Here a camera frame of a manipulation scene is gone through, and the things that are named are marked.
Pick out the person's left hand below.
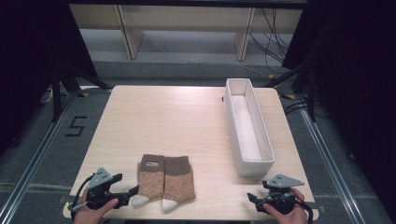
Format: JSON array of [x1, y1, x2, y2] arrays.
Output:
[[73, 189, 120, 224]]

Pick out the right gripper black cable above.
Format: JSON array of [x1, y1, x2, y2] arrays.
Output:
[[292, 195, 314, 224]]

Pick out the black curtain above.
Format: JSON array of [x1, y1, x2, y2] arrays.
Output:
[[281, 0, 396, 216], [0, 0, 99, 157]]

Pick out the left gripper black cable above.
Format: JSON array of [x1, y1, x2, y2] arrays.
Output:
[[69, 175, 95, 217]]

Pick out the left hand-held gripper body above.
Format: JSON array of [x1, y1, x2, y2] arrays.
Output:
[[85, 167, 130, 210]]

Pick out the bundle of black cables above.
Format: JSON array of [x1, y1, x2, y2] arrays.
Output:
[[248, 7, 294, 73]]

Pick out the brown fuzzy sock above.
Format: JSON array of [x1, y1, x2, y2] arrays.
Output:
[[161, 155, 197, 214]]

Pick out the black metal stand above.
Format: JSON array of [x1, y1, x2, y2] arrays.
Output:
[[263, 61, 319, 123], [50, 62, 114, 123]]

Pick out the black floor cables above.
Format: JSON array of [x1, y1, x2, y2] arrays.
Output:
[[282, 100, 313, 116]]

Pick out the metal floor rail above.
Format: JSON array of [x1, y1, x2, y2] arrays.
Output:
[[299, 107, 366, 224], [0, 92, 78, 219]]

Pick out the thin white floor cable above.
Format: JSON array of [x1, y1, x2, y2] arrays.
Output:
[[145, 34, 273, 79]]

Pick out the white coiled cable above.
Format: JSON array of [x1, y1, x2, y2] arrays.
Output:
[[40, 88, 54, 105]]

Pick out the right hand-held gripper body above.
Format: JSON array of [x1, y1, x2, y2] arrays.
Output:
[[262, 174, 305, 216]]

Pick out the long white storage box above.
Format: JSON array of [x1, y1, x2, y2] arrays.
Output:
[[223, 77, 276, 178]]

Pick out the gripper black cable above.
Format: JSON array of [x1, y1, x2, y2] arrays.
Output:
[[69, 175, 95, 217], [292, 195, 314, 224]]

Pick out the person's right hand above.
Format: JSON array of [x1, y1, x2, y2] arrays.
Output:
[[262, 187, 309, 224]]

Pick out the brown sock with label tag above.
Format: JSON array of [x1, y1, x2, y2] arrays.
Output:
[[130, 153, 166, 209]]

